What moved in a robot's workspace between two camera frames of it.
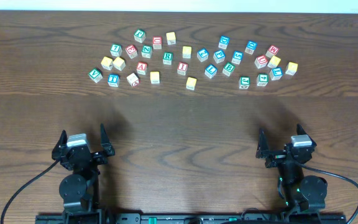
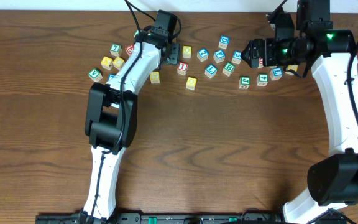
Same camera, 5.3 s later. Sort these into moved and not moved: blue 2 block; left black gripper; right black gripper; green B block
Moved: right black gripper; left black gripper
Not moved: green B block; blue 2 block
